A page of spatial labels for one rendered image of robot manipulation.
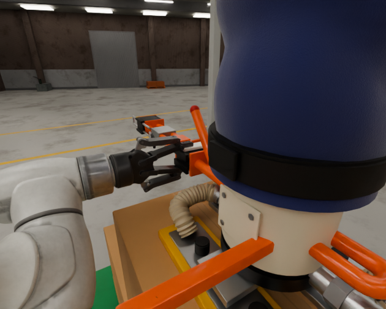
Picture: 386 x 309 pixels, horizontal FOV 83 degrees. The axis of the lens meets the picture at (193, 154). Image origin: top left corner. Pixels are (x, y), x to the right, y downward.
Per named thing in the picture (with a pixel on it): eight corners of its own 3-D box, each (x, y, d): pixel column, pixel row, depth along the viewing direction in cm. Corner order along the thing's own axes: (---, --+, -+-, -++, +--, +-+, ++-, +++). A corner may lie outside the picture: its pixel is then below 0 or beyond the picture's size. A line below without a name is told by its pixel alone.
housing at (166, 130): (177, 143, 72) (177, 130, 70) (158, 146, 69) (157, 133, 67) (168, 137, 78) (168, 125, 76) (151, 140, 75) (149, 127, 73)
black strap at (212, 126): (419, 168, 28) (432, 139, 26) (304, 236, 17) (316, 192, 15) (276, 126, 46) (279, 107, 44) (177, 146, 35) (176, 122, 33)
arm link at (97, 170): (84, 187, 50) (111, 181, 52) (88, 209, 42) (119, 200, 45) (76, 150, 46) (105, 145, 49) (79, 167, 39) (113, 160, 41)
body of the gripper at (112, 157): (105, 148, 48) (145, 141, 52) (110, 181, 51) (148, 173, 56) (111, 160, 42) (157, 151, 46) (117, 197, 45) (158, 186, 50)
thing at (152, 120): (165, 132, 83) (163, 118, 81) (146, 134, 79) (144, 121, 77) (156, 126, 89) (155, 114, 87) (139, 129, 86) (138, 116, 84)
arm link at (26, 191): (79, 170, 51) (91, 224, 45) (-6, 187, 43) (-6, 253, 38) (73, 142, 42) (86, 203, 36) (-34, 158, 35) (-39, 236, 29)
